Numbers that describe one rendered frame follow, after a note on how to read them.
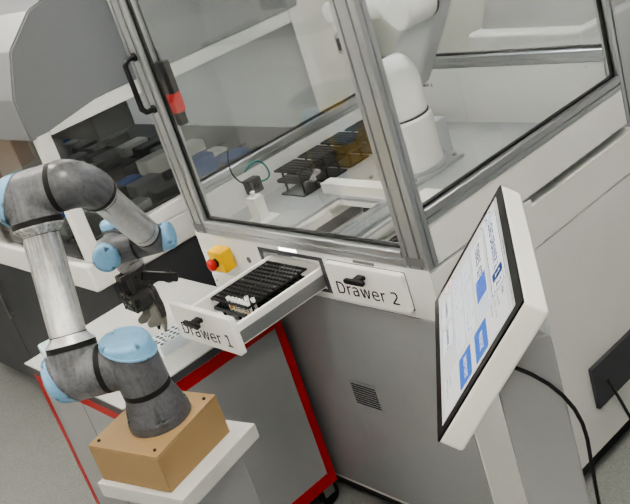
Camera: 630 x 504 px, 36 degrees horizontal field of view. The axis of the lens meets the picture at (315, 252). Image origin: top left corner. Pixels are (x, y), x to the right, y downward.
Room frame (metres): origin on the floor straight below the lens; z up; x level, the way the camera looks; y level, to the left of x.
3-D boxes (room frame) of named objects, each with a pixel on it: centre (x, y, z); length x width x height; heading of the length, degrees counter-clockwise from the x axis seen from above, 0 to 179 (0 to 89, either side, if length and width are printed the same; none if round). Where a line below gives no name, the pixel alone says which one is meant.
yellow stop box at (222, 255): (2.80, 0.29, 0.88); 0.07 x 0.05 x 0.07; 36
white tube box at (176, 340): (2.57, 0.48, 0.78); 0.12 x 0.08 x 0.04; 124
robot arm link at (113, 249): (2.42, 0.50, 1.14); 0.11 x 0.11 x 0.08; 79
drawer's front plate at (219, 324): (2.36, 0.34, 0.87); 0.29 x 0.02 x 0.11; 36
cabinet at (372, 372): (2.79, -0.34, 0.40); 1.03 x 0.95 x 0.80; 36
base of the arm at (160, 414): (1.98, 0.46, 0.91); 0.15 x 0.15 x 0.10
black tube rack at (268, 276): (2.48, 0.18, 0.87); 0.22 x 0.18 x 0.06; 126
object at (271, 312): (2.48, 0.17, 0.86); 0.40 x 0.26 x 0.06; 126
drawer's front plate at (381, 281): (2.29, -0.10, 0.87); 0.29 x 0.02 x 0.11; 36
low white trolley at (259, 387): (2.70, 0.56, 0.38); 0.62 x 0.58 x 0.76; 36
